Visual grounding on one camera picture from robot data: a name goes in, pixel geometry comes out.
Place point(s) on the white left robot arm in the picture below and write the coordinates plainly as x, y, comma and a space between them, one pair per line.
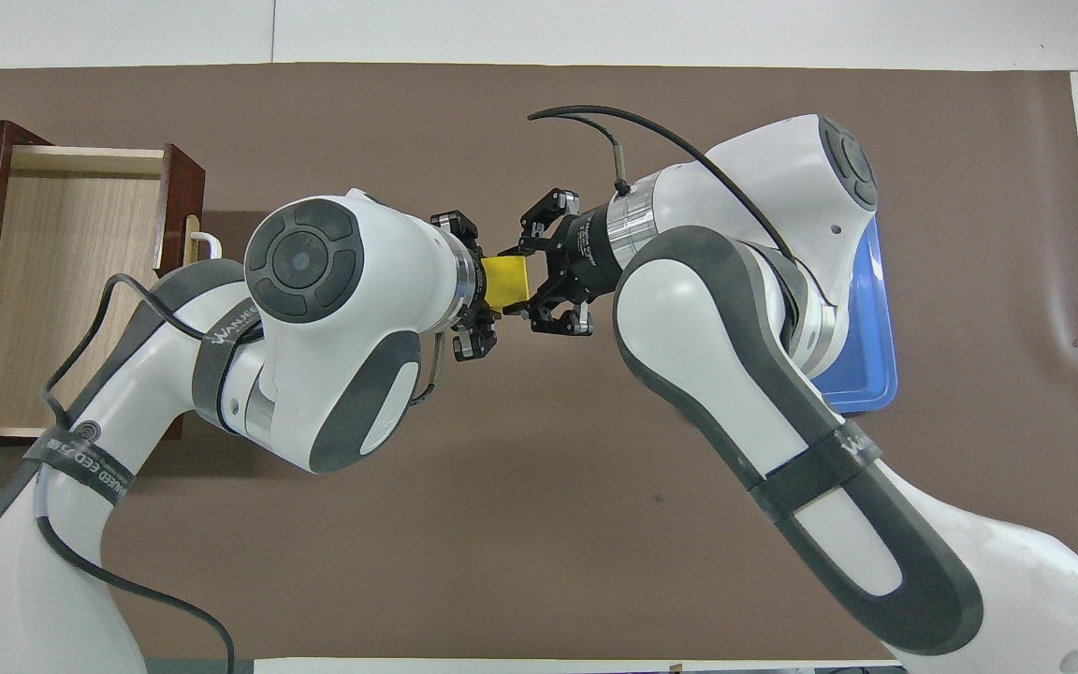
333, 318

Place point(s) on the blue plastic tray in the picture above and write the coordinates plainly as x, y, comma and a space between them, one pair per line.
862, 356

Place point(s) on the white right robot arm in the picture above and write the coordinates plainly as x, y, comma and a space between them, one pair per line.
735, 328

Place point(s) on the brown table mat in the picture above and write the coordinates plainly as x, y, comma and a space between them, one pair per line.
520, 524

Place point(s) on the yellow cube block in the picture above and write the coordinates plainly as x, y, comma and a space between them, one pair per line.
504, 284

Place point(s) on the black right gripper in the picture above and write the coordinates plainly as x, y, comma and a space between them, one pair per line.
581, 262

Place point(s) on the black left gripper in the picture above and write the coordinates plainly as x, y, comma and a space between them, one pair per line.
483, 281

